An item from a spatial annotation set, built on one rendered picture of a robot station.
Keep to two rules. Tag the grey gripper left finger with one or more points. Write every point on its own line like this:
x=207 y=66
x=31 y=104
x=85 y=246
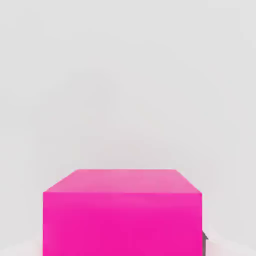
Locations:
x=32 y=250

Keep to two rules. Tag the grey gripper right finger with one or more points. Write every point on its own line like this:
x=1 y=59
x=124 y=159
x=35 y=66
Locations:
x=204 y=244

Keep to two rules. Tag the small pink cube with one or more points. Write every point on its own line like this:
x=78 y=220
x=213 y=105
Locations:
x=122 y=220

